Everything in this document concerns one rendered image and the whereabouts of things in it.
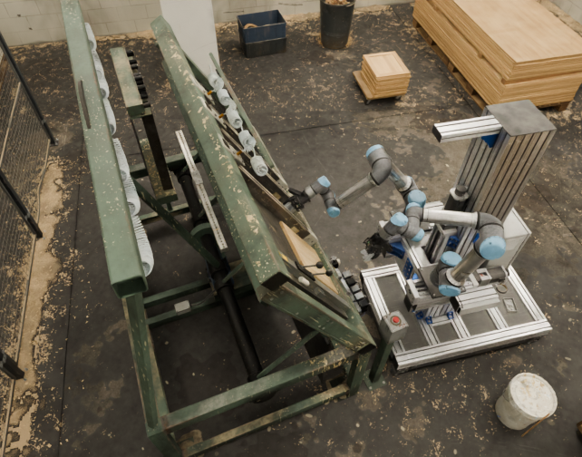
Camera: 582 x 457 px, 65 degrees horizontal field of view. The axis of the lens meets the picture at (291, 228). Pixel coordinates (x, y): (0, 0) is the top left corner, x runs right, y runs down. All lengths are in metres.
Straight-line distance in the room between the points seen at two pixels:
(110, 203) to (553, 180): 4.71
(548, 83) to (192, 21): 4.19
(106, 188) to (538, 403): 2.97
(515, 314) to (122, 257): 3.19
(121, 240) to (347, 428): 2.41
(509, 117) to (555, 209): 2.85
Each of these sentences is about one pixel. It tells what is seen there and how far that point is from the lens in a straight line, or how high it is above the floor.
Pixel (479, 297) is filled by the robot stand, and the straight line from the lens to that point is 3.11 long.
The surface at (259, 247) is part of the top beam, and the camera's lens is 1.83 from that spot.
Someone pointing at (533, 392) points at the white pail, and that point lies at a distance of 3.64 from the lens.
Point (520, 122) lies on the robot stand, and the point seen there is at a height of 2.03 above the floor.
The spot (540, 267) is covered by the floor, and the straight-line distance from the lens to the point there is 4.72.
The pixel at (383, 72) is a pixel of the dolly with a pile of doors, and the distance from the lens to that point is 5.83.
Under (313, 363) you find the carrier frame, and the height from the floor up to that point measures 0.79.
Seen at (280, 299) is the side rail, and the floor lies 1.74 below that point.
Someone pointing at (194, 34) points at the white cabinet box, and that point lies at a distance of 6.17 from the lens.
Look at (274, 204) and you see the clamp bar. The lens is 2.70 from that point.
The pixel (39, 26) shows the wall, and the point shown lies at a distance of 7.83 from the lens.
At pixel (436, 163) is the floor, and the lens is 5.30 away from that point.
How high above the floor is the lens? 3.41
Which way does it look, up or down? 51 degrees down
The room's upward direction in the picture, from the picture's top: straight up
